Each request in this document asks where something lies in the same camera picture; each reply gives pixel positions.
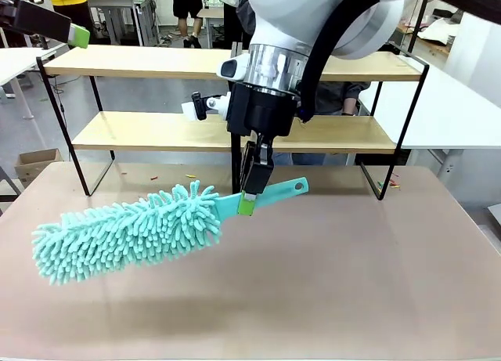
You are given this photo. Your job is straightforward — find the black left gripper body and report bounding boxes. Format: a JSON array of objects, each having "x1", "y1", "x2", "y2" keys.
[{"x1": 0, "y1": 0, "x2": 19, "y2": 28}]

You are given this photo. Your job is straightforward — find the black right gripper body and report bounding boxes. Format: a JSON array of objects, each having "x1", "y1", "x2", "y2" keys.
[{"x1": 225, "y1": 81, "x2": 297, "y2": 139}]

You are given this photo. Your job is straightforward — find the teal microfiber duster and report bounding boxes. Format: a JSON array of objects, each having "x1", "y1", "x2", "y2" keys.
[{"x1": 31, "y1": 176, "x2": 310, "y2": 287}]

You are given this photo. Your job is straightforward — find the person in yellow shirt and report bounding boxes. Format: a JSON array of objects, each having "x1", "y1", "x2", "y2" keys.
[{"x1": 41, "y1": 0, "x2": 94, "y2": 35}]

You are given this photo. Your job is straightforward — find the white table with metal legs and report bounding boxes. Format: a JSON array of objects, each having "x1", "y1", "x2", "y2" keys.
[{"x1": 0, "y1": 42, "x2": 66, "y2": 121}]

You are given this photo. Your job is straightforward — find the grey background desk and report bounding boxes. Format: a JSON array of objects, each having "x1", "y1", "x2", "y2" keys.
[{"x1": 85, "y1": 0, "x2": 158, "y2": 46}]

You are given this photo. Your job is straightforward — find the person in grey jacket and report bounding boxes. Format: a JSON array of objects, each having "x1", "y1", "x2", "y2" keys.
[{"x1": 233, "y1": 0, "x2": 372, "y2": 167}]

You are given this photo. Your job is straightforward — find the person in black clothes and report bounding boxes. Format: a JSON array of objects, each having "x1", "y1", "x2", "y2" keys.
[{"x1": 171, "y1": 0, "x2": 205, "y2": 49}]

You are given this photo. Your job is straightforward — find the cardboard box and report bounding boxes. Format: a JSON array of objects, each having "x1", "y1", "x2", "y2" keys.
[{"x1": 14, "y1": 148, "x2": 64, "y2": 189}]

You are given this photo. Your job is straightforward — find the black metal stand leg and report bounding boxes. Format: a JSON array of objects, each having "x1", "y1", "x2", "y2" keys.
[{"x1": 0, "y1": 165, "x2": 23, "y2": 217}]

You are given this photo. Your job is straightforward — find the large white table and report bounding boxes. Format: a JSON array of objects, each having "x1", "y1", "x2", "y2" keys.
[{"x1": 358, "y1": 54, "x2": 501, "y2": 186}]

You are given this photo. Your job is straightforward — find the white paper sheets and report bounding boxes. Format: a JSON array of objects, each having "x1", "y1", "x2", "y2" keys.
[{"x1": 414, "y1": 8, "x2": 463, "y2": 45}]

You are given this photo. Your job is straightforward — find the wrist camera on white mount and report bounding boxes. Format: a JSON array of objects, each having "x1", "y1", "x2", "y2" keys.
[{"x1": 181, "y1": 90, "x2": 232, "y2": 122}]

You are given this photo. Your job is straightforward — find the black robot cable sleeve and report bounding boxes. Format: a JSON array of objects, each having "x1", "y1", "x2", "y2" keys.
[{"x1": 299, "y1": 0, "x2": 381, "y2": 124}]

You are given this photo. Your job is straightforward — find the black frame wooden shelf rack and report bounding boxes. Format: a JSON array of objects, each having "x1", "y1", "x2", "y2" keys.
[{"x1": 35, "y1": 42, "x2": 431, "y2": 201}]

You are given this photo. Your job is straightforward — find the black metal post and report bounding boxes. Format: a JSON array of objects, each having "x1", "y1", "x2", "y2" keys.
[{"x1": 406, "y1": 0, "x2": 428, "y2": 53}]

